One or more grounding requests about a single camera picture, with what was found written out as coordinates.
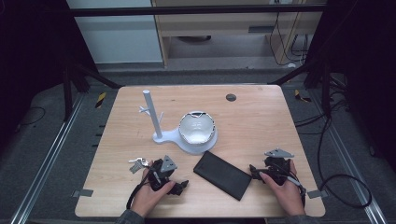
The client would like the black curtain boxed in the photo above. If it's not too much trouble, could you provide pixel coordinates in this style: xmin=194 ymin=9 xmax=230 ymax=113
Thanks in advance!
xmin=306 ymin=0 xmax=396 ymax=174
xmin=0 ymin=0 xmax=98 ymax=157

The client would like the silver bunch of keys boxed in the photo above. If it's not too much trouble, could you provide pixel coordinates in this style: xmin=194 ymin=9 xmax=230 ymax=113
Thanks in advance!
xmin=128 ymin=156 xmax=151 ymax=175

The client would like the white cabinet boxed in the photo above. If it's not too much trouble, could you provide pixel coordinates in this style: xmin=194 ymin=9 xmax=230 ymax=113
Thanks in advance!
xmin=65 ymin=0 xmax=164 ymax=65

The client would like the white bowl with silver rim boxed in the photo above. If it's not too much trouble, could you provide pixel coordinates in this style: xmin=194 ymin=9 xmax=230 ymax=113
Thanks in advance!
xmin=177 ymin=110 xmax=217 ymax=146

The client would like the black wallet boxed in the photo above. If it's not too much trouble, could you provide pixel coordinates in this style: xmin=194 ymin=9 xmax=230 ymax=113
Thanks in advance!
xmin=192 ymin=150 xmax=253 ymax=202

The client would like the light wooden desk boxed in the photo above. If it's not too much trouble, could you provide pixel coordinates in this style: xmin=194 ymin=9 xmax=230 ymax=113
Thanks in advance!
xmin=150 ymin=0 xmax=328 ymax=68

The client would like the yellow-black tape strip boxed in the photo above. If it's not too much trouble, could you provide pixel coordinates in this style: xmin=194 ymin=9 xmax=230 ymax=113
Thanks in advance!
xmin=293 ymin=89 xmax=312 ymax=104
xmin=94 ymin=91 xmax=107 ymax=109

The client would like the looped black floor cable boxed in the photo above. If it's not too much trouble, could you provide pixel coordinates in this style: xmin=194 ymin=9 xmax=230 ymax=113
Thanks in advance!
xmin=317 ymin=115 xmax=374 ymax=210

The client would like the black metal stand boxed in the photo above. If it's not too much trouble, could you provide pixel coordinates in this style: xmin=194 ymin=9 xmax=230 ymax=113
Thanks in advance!
xmin=60 ymin=57 xmax=123 ymax=123
xmin=267 ymin=57 xmax=333 ymax=119

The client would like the white key holder stand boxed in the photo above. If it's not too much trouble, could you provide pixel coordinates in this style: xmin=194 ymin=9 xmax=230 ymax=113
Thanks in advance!
xmin=138 ymin=90 xmax=219 ymax=156

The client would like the grey tape piece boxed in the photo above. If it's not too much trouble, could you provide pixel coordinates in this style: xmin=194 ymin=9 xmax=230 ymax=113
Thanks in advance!
xmin=72 ymin=189 xmax=94 ymax=199
xmin=306 ymin=189 xmax=330 ymax=200

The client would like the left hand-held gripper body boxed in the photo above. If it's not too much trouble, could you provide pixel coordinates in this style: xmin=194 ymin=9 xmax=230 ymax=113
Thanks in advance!
xmin=148 ymin=154 xmax=179 ymax=196

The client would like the black crossbar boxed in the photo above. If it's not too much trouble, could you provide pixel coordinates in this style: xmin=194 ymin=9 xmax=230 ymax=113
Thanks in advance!
xmin=66 ymin=4 xmax=328 ymax=18

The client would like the person's left hand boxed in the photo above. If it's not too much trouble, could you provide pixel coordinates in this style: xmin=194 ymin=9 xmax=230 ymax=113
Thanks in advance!
xmin=130 ymin=161 xmax=177 ymax=218

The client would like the thin black floor cable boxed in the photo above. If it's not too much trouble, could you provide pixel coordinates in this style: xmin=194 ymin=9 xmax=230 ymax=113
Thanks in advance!
xmin=17 ymin=106 xmax=47 ymax=128

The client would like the left hand-held gripper cable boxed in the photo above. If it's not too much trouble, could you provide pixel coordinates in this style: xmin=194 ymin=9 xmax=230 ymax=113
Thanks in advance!
xmin=125 ymin=166 xmax=158 ymax=210

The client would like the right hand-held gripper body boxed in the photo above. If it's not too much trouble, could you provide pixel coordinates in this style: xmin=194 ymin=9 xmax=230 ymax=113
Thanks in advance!
xmin=262 ymin=147 xmax=295 ymax=187

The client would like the aluminium floor rail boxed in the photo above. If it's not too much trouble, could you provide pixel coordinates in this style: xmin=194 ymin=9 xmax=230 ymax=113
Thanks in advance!
xmin=311 ymin=90 xmax=390 ymax=224
xmin=8 ymin=92 xmax=86 ymax=224

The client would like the hand-held gripper cable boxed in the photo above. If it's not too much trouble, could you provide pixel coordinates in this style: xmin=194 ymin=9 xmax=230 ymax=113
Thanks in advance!
xmin=279 ymin=167 xmax=308 ymax=209
xmin=125 ymin=166 xmax=158 ymax=210

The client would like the right hand-held gripper cable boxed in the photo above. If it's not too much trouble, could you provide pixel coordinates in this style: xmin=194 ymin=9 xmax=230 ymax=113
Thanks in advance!
xmin=279 ymin=167 xmax=308 ymax=209

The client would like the black hanging cable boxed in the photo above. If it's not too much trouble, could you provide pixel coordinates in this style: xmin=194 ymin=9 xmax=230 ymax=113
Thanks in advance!
xmin=268 ymin=11 xmax=310 ymax=67

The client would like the person's right hand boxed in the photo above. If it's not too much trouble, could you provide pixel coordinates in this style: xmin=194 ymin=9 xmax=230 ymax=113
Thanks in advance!
xmin=259 ymin=159 xmax=307 ymax=217

